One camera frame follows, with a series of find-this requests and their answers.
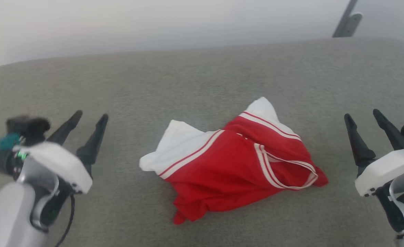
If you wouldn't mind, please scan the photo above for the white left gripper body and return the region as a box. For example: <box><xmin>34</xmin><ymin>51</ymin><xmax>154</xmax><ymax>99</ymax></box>
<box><xmin>0</xmin><ymin>141</ymin><xmax>93</xmax><ymax>230</ymax></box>

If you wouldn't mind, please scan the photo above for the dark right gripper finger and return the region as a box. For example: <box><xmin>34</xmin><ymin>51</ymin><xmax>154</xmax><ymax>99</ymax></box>
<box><xmin>344</xmin><ymin>114</ymin><xmax>377</xmax><ymax>176</ymax></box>
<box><xmin>373</xmin><ymin>109</ymin><xmax>404</xmax><ymax>151</ymax></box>

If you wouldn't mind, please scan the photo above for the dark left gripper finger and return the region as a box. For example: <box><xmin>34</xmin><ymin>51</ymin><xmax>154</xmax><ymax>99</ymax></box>
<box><xmin>47</xmin><ymin>110</ymin><xmax>83</xmax><ymax>145</ymax></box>
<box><xmin>76</xmin><ymin>114</ymin><xmax>109</xmax><ymax>176</ymax></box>

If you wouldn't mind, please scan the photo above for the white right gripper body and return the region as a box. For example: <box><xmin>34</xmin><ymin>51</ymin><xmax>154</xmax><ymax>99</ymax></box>
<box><xmin>355</xmin><ymin>148</ymin><xmax>404</xmax><ymax>238</ymax></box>

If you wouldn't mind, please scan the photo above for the red and white garment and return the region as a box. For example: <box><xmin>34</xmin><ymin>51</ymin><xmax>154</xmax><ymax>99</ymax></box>
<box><xmin>139</xmin><ymin>97</ymin><xmax>329</xmax><ymax>225</ymax></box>

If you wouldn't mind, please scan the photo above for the grey metal pole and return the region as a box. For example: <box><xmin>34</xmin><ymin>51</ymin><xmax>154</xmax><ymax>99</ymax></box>
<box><xmin>332</xmin><ymin>0</ymin><xmax>359</xmax><ymax>37</ymax></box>

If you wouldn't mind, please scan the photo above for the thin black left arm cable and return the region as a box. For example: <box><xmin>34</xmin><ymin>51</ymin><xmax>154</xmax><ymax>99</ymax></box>
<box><xmin>54</xmin><ymin>193</ymin><xmax>76</xmax><ymax>247</ymax></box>

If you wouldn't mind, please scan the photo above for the teal camera cable plug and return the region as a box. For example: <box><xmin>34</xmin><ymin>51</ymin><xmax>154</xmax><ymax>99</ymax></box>
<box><xmin>0</xmin><ymin>133</ymin><xmax>21</xmax><ymax>155</ymax></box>

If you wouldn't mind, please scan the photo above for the grey rounded pole bracket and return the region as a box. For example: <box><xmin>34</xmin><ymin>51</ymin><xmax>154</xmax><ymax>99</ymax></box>
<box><xmin>344</xmin><ymin>13</ymin><xmax>363</xmax><ymax>37</ymax></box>

